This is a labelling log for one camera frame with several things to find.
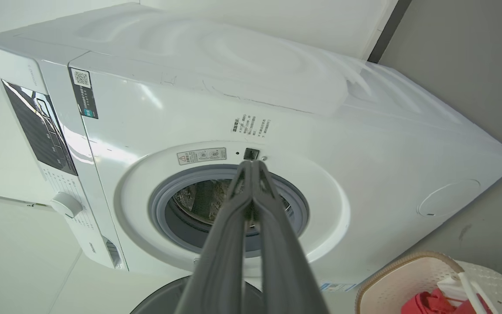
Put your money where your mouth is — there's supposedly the blue energy sticker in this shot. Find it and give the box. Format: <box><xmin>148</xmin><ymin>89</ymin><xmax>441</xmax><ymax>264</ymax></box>
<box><xmin>319</xmin><ymin>283</ymin><xmax>357</xmax><ymax>293</ymax></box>

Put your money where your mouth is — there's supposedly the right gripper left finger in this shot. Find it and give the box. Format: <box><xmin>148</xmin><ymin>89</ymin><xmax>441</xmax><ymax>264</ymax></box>
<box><xmin>176</xmin><ymin>160</ymin><xmax>253</xmax><ymax>314</ymax></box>

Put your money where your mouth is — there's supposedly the small printed text label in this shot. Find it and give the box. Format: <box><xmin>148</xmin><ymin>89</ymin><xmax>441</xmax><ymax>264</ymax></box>
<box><xmin>231</xmin><ymin>114</ymin><xmax>272</xmax><ymax>139</ymax></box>

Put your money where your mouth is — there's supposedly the black glossy control display panel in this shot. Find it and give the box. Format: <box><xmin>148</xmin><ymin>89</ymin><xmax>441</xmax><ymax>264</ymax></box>
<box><xmin>1</xmin><ymin>79</ymin><xmax>78</xmax><ymax>176</ymax></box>

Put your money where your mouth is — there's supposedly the grey warning label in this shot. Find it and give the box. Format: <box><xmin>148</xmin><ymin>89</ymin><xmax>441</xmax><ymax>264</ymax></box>
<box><xmin>177</xmin><ymin>147</ymin><xmax>227</xmax><ymax>166</ymax></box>

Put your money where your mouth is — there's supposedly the dark QR code label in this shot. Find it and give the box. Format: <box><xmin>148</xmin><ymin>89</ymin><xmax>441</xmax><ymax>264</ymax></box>
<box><xmin>70</xmin><ymin>68</ymin><xmax>99</xmax><ymax>119</ymax></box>

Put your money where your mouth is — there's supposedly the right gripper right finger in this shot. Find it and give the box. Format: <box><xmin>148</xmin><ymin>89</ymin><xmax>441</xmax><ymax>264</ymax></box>
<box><xmin>253</xmin><ymin>161</ymin><xmax>330</xmax><ymax>314</ymax></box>

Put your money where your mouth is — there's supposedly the red garment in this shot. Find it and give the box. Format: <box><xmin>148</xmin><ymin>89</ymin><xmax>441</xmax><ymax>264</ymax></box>
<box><xmin>413</xmin><ymin>273</ymin><xmax>493</xmax><ymax>314</ymax></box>

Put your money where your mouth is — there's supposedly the white front-load washing machine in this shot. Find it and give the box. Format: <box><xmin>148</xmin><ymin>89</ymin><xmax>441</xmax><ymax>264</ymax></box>
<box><xmin>0</xmin><ymin>2</ymin><xmax>502</xmax><ymax>293</ymax></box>

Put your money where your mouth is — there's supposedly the washing machine steel drum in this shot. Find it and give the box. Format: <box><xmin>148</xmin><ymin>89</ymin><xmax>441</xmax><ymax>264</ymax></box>
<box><xmin>172</xmin><ymin>179</ymin><xmax>295</xmax><ymax>227</ymax></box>

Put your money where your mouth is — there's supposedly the grey rubber door gasket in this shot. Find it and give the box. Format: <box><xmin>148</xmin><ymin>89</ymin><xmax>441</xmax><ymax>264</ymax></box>
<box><xmin>149</xmin><ymin>165</ymin><xmax>310</xmax><ymax>258</ymax></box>

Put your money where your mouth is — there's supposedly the round filter cover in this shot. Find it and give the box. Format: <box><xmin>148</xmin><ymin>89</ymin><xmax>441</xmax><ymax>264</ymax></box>
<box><xmin>417</xmin><ymin>179</ymin><xmax>481</xmax><ymax>217</ymax></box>

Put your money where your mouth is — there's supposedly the dark wall baseboard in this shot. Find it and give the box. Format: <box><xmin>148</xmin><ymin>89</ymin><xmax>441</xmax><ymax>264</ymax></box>
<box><xmin>368</xmin><ymin>0</ymin><xmax>413</xmax><ymax>64</ymax></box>

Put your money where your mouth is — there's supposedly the cream perforated laundry basket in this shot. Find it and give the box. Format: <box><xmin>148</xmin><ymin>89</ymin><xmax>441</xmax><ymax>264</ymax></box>
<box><xmin>355</xmin><ymin>251</ymin><xmax>502</xmax><ymax>314</ymax></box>

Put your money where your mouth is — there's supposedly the black glass washer door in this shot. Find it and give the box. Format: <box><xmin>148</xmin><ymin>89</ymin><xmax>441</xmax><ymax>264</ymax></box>
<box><xmin>130</xmin><ymin>275</ymin><xmax>265</xmax><ymax>314</ymax></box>

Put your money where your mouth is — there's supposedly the white washing machine dial knob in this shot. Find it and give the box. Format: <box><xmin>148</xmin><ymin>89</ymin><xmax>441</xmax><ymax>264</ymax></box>
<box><xmin>51</xmin><ymin>192</ymin><xmax>84</xmax><ymax>218</ymax></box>

